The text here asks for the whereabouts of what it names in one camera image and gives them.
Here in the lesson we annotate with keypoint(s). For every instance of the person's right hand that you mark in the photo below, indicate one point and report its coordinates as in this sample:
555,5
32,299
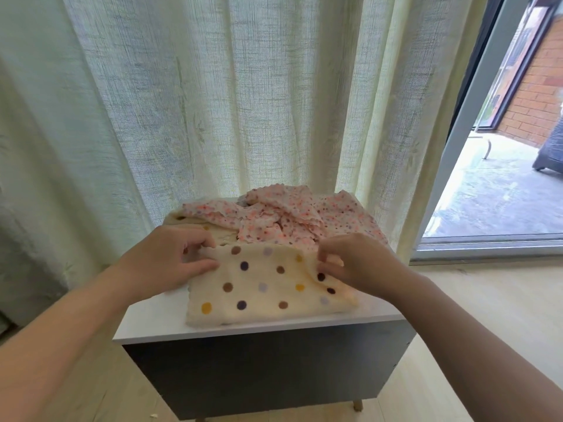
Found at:
365,263

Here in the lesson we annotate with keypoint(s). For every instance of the person's left hand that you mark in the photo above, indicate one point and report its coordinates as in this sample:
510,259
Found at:
163,259

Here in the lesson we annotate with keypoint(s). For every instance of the white table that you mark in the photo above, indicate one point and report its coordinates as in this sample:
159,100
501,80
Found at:
264,364

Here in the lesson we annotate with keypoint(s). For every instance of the dark blue tarpaulin cover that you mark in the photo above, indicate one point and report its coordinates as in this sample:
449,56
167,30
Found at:
552,149

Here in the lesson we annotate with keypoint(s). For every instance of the dark balcony window frame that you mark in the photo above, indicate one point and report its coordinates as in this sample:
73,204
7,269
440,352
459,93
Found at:
519,66

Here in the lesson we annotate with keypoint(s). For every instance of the pink floral cloths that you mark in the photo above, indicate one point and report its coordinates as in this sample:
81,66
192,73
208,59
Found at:
290,215

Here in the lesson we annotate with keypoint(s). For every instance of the person's left forearm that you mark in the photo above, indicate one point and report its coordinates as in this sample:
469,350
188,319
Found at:
61,347

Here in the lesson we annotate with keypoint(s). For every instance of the white linen curtain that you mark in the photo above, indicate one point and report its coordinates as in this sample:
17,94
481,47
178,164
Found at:
220,92

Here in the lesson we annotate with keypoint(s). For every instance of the white sliding door frame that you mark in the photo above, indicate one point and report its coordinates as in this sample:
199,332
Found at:
457,118

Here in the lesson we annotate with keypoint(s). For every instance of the person's right forearm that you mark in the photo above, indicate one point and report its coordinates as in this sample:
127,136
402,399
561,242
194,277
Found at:
488,347

